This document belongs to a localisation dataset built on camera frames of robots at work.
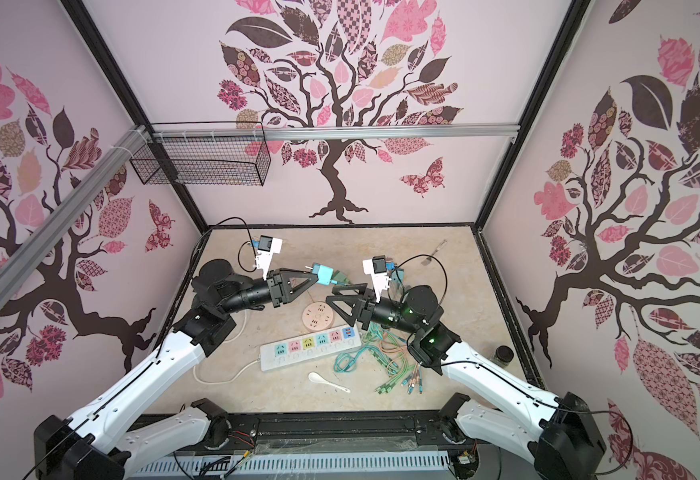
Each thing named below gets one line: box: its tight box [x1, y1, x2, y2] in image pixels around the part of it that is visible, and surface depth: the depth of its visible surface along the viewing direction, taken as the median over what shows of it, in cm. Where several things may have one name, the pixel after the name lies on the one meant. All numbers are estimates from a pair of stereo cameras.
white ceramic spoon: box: [308, 372, 351, 393], surface depth 83 cm
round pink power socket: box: [301, 302, 334, 331], surface depth 94 cm
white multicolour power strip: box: [259, 324, 362, 371], surface depth 87 cm
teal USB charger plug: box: [311, 263, 334, 286], surface depth 64 cm
